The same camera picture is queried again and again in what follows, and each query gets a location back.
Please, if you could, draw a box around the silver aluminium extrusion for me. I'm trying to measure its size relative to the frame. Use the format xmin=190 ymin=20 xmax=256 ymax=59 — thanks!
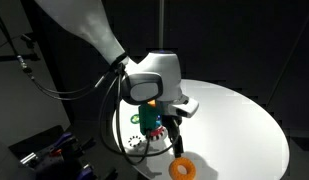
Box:
xmin=19 ymin=152 xmax=39 ymax=166

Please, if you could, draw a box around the orange handled clamp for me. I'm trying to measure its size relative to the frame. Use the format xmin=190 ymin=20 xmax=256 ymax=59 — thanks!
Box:
xmin=48 ymin=148 xmax=63 ymax=157

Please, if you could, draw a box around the orange bumpy ring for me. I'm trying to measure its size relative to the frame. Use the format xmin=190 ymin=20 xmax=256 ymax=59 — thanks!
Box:
xmin=168 ymin=156 xmax=197 ymax=180

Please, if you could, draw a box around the black cable with metal connector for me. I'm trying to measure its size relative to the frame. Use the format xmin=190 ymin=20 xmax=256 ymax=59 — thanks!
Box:
xmin=0 ymin=8 xmax=110 ymax=102

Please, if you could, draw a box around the black tripod bar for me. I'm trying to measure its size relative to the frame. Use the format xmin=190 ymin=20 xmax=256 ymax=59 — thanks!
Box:
xmin=0 ymin=32 xmax=41 ymax=64

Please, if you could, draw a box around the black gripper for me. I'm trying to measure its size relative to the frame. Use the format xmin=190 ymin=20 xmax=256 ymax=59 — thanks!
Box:
xmin=160 ymin=114 xmax=185 ymax=160

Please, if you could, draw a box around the grey vertical pole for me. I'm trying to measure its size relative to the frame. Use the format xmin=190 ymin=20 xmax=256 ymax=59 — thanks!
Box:
xmin=157 ymin=0 xmax=166 ymax=51

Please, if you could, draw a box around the green ring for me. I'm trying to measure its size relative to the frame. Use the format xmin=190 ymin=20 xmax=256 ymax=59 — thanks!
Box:
xmin=130 ymin=113 xmax=142 ymax=125

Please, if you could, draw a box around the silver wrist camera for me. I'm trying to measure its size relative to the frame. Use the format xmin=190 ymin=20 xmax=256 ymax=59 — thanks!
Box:
xmin=167 ymin=97 xmax=200 ymax=119

